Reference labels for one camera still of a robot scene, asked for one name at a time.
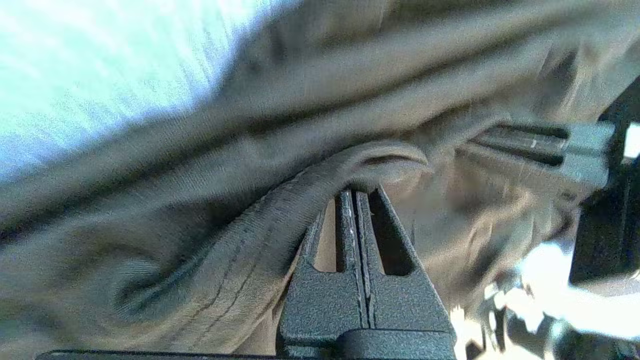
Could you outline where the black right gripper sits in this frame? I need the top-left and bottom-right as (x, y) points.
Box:
(457, 75), (640, 288)

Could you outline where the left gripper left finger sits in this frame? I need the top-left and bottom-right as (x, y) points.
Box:
(276, 190), (370, 358)

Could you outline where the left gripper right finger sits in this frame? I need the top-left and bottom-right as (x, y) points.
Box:
(355, 185), (457, 358)

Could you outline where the black moon print T-shirt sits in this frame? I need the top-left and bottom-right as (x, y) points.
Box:
(0, 0), (640, 357)

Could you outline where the blue bed sheet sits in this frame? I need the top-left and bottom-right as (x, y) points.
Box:
(0, 0), (306, 183)

